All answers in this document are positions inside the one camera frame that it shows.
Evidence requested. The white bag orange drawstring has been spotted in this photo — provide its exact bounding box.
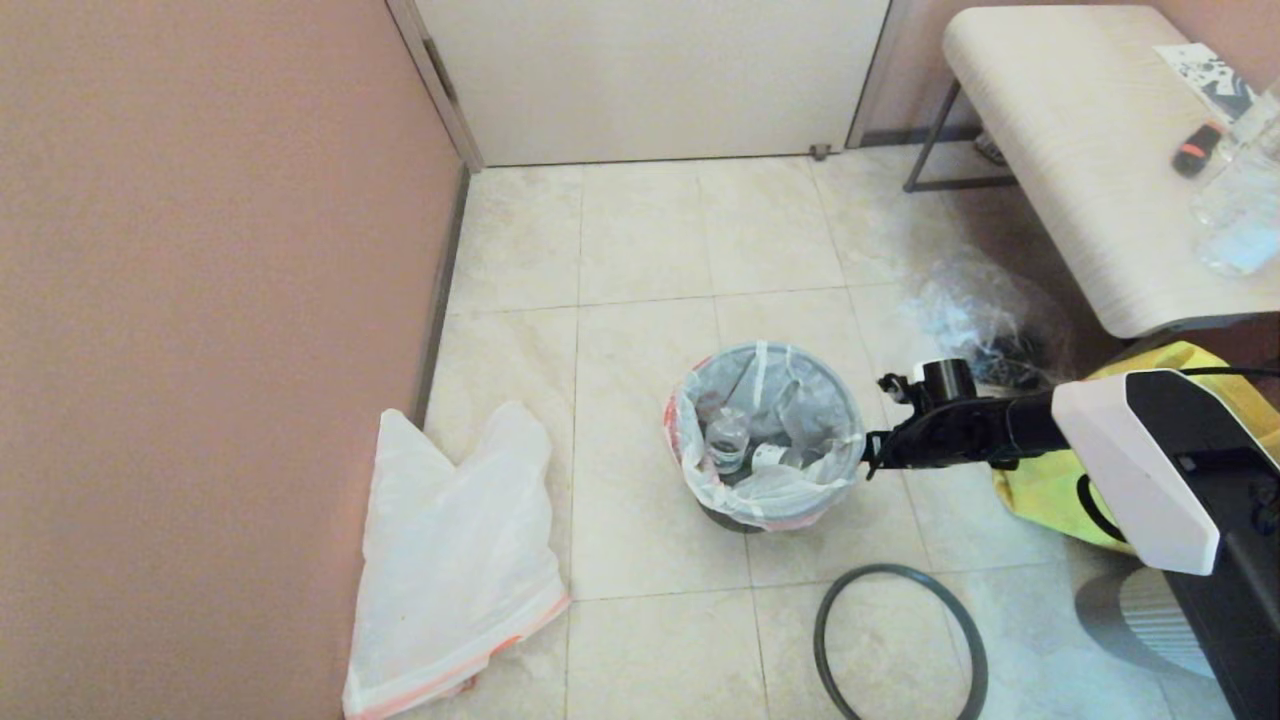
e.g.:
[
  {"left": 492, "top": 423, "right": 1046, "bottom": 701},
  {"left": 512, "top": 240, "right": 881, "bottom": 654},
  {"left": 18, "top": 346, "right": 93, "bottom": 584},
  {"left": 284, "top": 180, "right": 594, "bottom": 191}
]
[
  {"left": 662, "top": 341, "right": 869, "bottom": 532},
  {"left": 342, "top": 401, "right": 571, "bottom": 720}
]

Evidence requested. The yellow tote bag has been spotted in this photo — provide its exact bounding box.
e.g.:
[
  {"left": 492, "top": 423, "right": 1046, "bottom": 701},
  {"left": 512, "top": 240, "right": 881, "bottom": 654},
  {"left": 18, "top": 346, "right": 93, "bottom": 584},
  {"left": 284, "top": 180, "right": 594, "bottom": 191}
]
[{"left": 993, "top": 340, "right": 1280, "bottom": 556}]

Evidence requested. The black trash bin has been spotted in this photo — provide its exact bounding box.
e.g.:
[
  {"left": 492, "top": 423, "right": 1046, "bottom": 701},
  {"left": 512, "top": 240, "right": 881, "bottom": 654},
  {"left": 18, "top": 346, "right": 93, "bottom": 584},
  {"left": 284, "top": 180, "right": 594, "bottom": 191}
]
[{"left": 683, "top": 470, "right": 861, "bottom": 534}]

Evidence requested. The clear plastic water bottle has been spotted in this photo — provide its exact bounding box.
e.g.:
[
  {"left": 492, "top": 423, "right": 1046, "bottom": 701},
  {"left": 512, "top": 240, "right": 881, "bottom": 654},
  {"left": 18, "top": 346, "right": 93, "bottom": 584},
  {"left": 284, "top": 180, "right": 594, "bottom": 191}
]
[{"left": 705, "top": 408, "right": 751, "bottom": 475}]

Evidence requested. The grey ribbed round object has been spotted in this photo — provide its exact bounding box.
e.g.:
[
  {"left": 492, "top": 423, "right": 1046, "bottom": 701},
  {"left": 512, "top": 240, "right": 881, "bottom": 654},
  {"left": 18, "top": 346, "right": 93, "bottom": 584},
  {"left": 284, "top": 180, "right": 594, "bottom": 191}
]
[{"left": 1075, "top": 565, "right": 1216, "bottom": 681}]

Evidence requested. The beige table with metal legs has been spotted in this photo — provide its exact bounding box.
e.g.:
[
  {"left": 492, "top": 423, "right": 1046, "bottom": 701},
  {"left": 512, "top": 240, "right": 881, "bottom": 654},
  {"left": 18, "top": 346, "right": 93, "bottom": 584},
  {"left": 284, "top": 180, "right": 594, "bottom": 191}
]
[{"left": 903, "top": 5, "right": 1280, "bottom": 339}]

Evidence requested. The black and orange small device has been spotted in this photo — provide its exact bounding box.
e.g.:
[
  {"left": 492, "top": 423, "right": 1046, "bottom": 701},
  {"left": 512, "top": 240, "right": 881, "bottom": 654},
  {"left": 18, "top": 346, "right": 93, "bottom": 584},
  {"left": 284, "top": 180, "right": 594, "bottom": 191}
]
[{"left": 1172, "top": 122, "right": 1223, "bottom": 179}]

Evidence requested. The black and white leaflet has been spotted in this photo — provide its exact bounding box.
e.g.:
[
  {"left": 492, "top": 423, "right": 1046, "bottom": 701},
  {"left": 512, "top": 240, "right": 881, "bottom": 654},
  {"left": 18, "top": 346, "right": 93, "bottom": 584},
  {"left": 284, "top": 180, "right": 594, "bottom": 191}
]
[{"left": 1152, "top": 42, "right": 1256, "bottom": 123}]

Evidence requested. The white door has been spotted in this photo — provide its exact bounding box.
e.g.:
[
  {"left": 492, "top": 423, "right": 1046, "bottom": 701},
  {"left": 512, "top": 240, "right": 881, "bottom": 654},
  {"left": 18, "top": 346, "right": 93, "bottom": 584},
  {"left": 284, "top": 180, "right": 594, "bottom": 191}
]
[{"left": 413, "top": 0, "right": 891, "bottom": 167}]

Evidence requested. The empty white bag orange drawstring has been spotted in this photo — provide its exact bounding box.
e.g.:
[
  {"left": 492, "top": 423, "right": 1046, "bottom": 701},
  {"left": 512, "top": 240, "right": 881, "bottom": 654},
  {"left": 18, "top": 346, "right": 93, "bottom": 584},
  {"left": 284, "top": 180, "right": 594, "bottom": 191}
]
[{"left": 342, "top": 401, "right": 571, "bottom": 720}]

